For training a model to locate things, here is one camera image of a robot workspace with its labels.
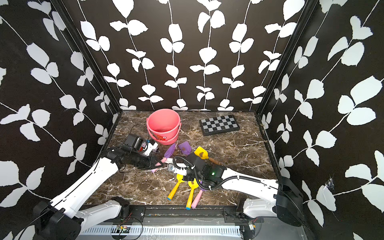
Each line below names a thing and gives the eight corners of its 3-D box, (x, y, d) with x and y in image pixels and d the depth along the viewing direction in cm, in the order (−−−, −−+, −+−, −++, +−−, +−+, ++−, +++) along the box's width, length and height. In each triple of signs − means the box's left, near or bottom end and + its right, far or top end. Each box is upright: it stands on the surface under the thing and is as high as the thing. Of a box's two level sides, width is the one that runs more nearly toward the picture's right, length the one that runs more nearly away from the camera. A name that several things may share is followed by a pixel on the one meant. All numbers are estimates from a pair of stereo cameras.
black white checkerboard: (203, 136, 108) (203, 133, 105) (199, 122, 117) (199, 119, 114) (238, 130, 112) (239, 127, 109) (232, 117, 121) (233, 114, 118)
